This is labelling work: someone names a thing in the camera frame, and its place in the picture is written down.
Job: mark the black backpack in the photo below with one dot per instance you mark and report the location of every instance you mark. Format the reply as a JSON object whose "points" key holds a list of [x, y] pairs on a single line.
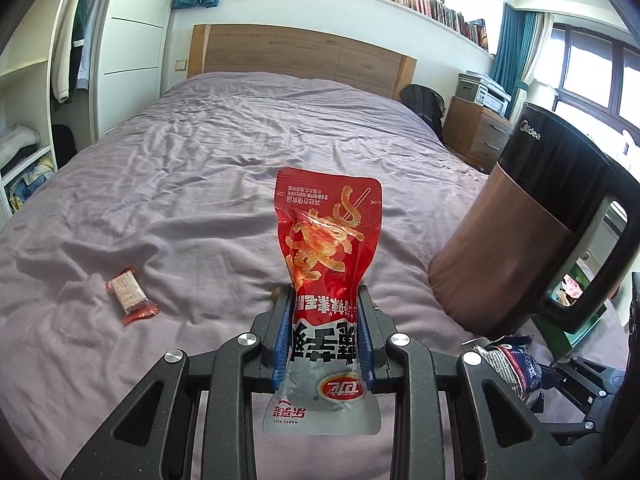
{"points": [[425, 103]]}

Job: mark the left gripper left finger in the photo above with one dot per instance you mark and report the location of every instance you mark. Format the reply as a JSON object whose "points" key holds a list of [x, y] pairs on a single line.
{"points": [[188, 403]]}

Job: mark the clear red cracker packet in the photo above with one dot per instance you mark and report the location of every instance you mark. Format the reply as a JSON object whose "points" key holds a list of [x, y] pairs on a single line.
{"points": [[131, 297]]}

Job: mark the wooden headboard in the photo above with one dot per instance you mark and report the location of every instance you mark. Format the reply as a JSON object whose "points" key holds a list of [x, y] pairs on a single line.
{"points": [[302, 53]]}

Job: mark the wooden nightstand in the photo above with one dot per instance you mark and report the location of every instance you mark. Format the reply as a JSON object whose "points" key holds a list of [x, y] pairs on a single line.
{"points": [[475, 134]]}

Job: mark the red white spicy snack pouch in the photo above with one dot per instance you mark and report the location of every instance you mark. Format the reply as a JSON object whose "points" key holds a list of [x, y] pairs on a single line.
{"points": [[328, 229]]}

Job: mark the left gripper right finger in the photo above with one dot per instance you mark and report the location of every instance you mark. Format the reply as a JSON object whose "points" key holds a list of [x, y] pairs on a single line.
{"points": [[458, 404]]}

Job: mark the grey printer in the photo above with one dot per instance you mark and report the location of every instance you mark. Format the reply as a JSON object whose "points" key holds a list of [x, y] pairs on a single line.
{"points": [[482, 90]]}

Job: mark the purple bed sheet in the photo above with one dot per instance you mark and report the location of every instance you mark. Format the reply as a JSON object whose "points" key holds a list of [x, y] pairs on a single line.
{"points": [[183, 194]]}

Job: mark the blue silver snack bag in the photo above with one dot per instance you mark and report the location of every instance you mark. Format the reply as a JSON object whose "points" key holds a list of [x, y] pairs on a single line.
{"points": [[510, 358]]}

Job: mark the cream hanging garment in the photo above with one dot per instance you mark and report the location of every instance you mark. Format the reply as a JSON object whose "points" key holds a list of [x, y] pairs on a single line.
{"points": [[62, 50]]}

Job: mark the teal curtain right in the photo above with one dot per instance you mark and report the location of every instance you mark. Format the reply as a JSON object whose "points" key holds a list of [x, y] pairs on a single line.
{"points": [[520, 35]]}

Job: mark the pink cartoon character packet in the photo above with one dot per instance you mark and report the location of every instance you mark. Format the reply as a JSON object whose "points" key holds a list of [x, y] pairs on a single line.
{"points": [[567, 292]]}

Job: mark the white open wardrobe shelf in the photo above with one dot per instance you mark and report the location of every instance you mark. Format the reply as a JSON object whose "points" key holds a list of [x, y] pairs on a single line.
{"points": [[30, 149]]}

